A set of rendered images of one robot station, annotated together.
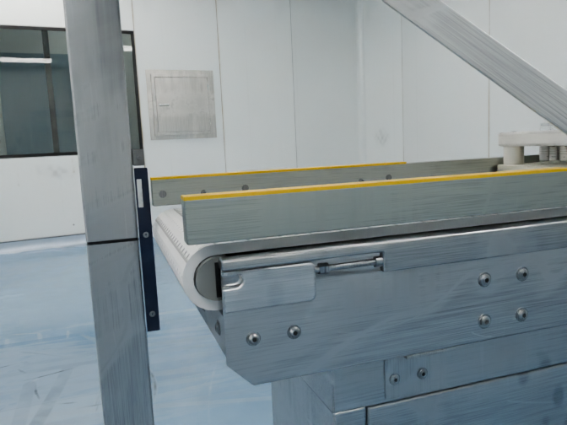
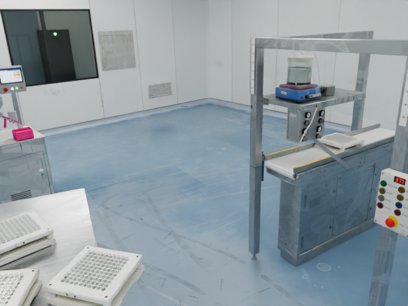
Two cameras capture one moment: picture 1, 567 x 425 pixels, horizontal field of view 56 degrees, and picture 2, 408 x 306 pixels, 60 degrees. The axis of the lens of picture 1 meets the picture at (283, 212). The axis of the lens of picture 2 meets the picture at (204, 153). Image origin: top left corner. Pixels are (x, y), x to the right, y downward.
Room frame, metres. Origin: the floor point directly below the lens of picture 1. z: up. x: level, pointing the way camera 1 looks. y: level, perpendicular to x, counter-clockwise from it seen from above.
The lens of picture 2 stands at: (-1.47, 1.09, 1.70)
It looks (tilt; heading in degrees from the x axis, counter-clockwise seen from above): 20 degrees down; 346
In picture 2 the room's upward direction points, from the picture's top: 2 degrees counter-clockwise
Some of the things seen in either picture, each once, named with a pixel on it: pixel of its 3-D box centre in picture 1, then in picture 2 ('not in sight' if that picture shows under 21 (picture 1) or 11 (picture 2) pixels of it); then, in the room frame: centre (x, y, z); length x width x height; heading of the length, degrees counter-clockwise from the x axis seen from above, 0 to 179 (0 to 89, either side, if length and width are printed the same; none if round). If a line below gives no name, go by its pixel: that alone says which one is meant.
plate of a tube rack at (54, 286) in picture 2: not in sight; (96, 272); (-0.38, 1.23, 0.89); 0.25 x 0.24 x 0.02; 149
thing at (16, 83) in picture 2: not in sight; (14, 99); (2.31, 2.06, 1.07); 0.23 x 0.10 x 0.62; 115
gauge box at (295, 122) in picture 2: not in sight; (305, 122); (0.41, -0.01, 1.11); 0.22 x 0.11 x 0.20; 108
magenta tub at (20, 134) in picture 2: not in sight; (23, 133); (1.98, 1.97, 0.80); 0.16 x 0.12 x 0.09; 115
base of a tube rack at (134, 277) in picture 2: not in sight; (98, 283); (-0.38, 1.23, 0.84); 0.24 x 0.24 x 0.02; 59
